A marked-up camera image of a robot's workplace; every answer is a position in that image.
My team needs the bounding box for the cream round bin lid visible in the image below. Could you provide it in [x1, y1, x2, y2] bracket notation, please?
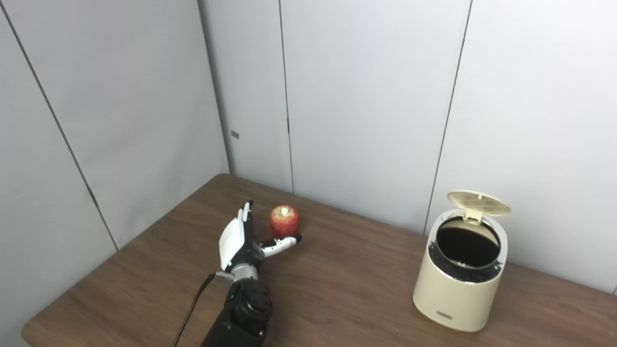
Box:
[447, 191, 511, 226]

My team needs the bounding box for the cream-colored round bin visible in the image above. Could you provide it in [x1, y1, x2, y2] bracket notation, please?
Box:
[413, 208, 509, 333]

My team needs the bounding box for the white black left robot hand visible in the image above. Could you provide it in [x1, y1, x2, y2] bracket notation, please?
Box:
[219, 200, 303, 273]

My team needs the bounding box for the red apple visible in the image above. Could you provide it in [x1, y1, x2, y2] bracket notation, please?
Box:
[269, 205, 300, 238]

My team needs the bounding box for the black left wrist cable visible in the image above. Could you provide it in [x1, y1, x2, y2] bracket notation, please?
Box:
[172, 272, 234, 347]

